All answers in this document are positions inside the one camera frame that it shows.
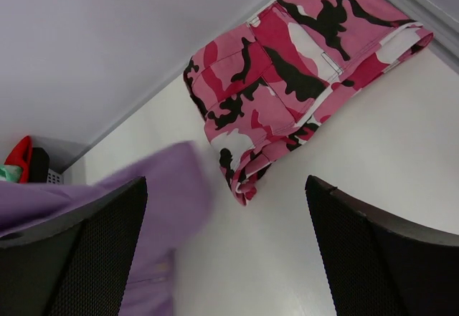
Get pink camouflage trousers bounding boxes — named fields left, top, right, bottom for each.
left=183, top=0, right=434, bottom=204

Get black garment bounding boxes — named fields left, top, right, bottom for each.
left=28, top=147, right=49, bottom=183

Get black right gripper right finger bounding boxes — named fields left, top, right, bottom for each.
left=305, top=176, right=458, bottom=315

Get grey perforated bin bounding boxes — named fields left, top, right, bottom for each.
left=32, top=135, right=90, bottom=174

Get purple trousers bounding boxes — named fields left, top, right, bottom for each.
left=1, top=142, right=212, bottom=315

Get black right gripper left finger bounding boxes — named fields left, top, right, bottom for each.
left=1, top=177, right=148, bottom=315

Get red garment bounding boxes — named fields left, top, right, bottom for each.
left=4, top=135, right=32, bottom=183

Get green tie-dye garment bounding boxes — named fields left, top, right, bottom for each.
left=0, top=165, right=22, bottom=183

